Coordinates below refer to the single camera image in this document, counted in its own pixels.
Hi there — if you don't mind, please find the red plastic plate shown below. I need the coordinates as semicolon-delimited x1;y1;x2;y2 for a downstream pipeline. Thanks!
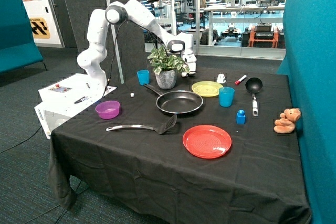
182;125;232;159

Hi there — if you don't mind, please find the teal sofa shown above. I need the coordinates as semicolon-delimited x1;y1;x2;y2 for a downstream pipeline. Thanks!
1;0;44;73

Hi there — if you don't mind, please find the yellow plastic plate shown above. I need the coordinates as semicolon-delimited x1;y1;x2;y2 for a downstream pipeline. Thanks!
191;81;223;97

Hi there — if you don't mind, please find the brown teddy bear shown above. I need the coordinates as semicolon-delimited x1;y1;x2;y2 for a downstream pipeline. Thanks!
274;108;301;134

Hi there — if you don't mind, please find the blue toy block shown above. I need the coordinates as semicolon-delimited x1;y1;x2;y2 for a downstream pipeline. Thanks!
236;110;246;124

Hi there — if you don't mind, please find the teal partition wall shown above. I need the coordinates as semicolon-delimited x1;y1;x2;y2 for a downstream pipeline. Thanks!
278;0;335;223

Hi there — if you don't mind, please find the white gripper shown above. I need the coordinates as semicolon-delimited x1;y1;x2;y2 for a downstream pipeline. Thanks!
182;54;196;74

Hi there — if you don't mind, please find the purple plastic bowl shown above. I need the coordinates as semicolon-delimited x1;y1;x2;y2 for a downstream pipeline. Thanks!
95;100;120;120

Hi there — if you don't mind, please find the red white marker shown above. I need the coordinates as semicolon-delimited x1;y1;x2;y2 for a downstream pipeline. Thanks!
235;75;247;86

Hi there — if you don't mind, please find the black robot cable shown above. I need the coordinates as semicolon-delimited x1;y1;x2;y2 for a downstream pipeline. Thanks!
102;20;169;98

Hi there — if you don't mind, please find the blue cup near plant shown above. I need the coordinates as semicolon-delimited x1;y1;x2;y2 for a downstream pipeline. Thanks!
137;70;150;86

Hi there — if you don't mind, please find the white robot control box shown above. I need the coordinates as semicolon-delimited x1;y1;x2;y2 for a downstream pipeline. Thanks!
34;73;103;139

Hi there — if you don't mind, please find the white power adapter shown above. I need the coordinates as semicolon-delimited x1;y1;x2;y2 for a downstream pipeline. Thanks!
216;72;226;84

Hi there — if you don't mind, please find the black frying pan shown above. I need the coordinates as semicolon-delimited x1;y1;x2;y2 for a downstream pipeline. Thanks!
143;84;204;114

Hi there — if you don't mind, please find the black slotted spatula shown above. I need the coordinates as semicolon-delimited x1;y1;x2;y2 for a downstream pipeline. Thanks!
106;114;177;134

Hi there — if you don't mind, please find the black tablecloth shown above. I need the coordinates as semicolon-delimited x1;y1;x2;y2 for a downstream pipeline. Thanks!
48;73;312;223

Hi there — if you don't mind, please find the potted plant grey pot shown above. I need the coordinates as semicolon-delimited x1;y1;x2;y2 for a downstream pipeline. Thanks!
147;46;191;90

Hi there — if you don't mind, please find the blue cup near yellow plate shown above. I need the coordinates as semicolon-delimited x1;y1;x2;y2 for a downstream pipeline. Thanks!
219;87;235;108

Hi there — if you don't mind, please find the black ladle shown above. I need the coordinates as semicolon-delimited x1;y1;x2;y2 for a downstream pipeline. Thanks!
245;77;263;116

